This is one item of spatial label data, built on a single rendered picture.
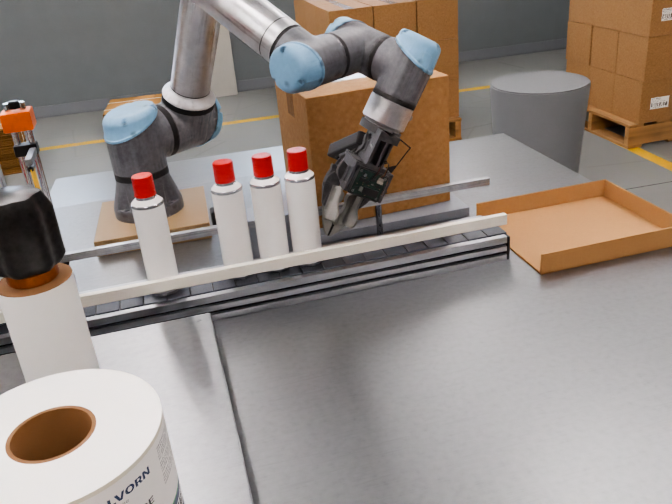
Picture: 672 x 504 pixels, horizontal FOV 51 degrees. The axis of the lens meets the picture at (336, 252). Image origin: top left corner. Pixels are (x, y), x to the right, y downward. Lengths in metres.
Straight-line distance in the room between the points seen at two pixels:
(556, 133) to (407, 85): 2.32
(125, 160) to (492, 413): 0.94
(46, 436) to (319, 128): 0.83
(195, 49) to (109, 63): 5.14
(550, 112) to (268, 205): 2.36
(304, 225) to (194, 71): 0.49
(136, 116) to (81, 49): 5.13
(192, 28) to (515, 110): 2.15
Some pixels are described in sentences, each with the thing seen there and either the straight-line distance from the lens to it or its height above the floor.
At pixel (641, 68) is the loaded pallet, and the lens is 4.54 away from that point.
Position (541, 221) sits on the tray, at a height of 0.83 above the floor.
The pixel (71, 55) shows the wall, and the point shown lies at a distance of 6.66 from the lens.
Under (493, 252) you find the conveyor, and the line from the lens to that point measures 1.31.
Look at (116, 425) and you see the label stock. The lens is 0.70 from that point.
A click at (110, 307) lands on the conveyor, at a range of 1.22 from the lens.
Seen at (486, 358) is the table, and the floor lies 0.83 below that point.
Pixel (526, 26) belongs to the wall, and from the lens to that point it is 7.39.
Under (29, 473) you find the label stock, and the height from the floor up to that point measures 1.02.
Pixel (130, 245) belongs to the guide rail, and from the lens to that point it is 1.23.
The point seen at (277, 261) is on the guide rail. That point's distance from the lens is 1.19.
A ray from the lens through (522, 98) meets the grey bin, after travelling 3.37.
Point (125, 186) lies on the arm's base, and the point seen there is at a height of 0.94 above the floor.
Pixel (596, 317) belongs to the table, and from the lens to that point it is 1.18.
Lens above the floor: 1.44
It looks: 26 degrees down
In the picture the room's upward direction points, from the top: 5 degrees counter-clockwise
